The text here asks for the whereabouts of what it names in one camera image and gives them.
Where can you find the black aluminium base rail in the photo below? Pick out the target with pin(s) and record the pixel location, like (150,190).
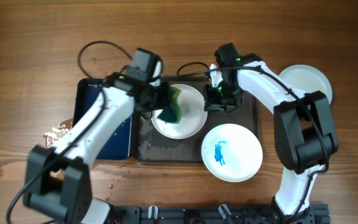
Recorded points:
(258,214)

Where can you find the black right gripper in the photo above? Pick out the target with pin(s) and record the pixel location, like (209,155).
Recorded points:
(212,103)

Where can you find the black water tray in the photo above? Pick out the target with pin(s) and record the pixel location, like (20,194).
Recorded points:
(118,146)

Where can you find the white plate with blue stain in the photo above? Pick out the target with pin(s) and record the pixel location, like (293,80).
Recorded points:
(231,153)

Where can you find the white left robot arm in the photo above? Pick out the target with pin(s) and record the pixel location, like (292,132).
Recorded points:
(57,180)

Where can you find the dark grey serving tray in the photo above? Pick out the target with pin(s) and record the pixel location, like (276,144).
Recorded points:
(149,146)

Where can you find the green yellow sponge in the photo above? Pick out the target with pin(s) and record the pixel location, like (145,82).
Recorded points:
(173,113)

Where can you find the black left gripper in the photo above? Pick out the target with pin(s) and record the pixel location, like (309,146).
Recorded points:
(164,100)

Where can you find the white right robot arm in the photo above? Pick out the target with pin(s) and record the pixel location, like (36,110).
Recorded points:
(305,136)

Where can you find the white plate cleaned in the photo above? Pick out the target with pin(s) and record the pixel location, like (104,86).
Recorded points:
(307,78)
(193,115)

